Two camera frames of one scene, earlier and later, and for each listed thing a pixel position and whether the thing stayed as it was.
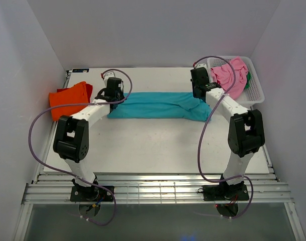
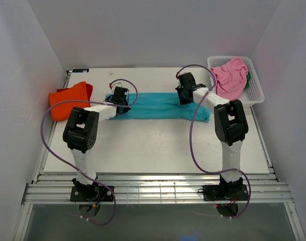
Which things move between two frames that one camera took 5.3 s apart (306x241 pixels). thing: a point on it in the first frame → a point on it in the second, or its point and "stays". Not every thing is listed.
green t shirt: x=249 y=77 stays
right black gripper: x=193 y=86 → x=182 y=101
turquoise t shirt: x=169 y=105 stays
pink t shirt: x=223 y=76 stays
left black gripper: x=121 y=97 → x=125 y=109
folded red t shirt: x=89 y=89 stays
